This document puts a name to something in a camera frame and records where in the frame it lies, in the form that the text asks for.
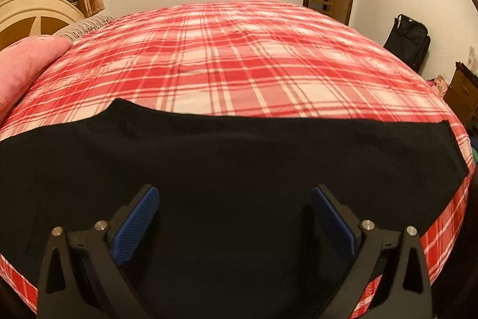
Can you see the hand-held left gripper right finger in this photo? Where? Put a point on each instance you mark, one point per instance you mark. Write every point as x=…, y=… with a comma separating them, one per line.
x=332, y=225

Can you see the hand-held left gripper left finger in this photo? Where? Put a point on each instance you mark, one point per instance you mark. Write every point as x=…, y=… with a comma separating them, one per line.
x=136, y=225

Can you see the black pants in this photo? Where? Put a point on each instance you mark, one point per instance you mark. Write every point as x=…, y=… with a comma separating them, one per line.
x=239, y=162

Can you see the colourful clothes heap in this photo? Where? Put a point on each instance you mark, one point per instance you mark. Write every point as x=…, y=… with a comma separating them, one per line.
x=437, y=84

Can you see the wooden cabinet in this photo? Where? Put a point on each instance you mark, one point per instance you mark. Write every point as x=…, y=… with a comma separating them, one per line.
x=463, y=94

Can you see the bed with red plaid sheet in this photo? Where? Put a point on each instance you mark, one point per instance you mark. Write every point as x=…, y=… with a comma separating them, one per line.
x=242, y=61

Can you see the pink folded blanket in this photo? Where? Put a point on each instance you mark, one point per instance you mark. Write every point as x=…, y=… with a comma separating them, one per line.
x=26, y=68

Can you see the black bag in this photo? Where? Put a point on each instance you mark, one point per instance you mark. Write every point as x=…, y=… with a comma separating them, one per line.
x=409, y=38

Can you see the grey fringed cloth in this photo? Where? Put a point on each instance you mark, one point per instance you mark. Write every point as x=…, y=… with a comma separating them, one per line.
x=82, y=26

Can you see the cream and wood headboard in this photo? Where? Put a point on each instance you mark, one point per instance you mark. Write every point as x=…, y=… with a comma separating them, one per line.
x=22, y=8

